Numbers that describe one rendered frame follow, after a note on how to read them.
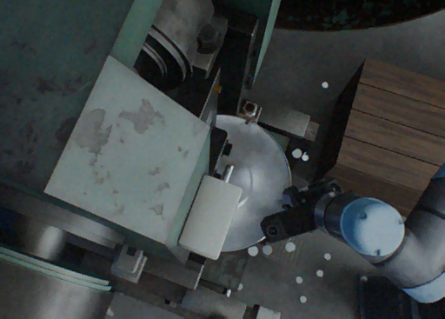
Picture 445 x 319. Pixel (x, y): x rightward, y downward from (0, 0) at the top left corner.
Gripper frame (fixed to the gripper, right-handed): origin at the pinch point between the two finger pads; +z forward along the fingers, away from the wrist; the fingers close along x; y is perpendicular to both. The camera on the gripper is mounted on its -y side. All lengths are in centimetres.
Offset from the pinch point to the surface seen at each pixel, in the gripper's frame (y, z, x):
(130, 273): -34.7, 6.5, 0.2
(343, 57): 68, 90, 19
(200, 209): -20, -51, 17
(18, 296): -35, -59, 18
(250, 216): -7.5, 1.4, 0.5
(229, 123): -2.3, 7.2, 19.6
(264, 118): 9.4, 21.7, 16.2
